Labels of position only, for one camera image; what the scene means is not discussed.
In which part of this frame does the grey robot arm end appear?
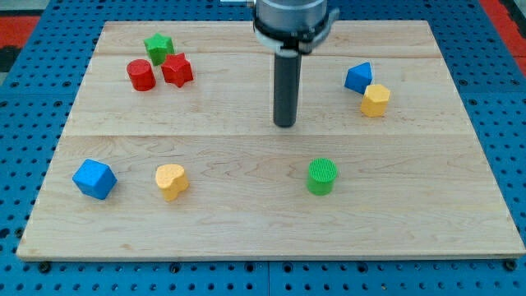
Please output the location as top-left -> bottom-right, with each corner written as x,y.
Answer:
219,0 -> 340,58

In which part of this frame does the green cylinder block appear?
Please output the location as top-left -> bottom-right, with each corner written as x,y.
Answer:
307,158 -> 338,196

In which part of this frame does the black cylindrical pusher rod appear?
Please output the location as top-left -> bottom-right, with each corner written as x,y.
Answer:
273,53 -> 302,127

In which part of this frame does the wooden board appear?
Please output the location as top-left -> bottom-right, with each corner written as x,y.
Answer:
16,21 -> 525,261

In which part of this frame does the yellow heart block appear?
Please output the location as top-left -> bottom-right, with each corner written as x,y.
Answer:
155,164 -> 190,201

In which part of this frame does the red star block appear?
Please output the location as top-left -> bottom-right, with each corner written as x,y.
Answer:
161,53 -> 194,88

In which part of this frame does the blue triangle block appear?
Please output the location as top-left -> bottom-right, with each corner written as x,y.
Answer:
344,62 -> 373,95

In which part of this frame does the yellow hexagon block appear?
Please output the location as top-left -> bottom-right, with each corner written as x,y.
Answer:
360,84 -> 391,118

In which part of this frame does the red cylinder block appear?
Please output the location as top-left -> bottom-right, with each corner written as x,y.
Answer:
127,59 -> 156,91

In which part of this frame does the green star block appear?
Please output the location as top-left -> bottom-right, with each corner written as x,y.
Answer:
144,33 -> 175,66

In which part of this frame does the blue cube block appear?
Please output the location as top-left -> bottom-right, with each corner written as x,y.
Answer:
72,159 -> 118,200

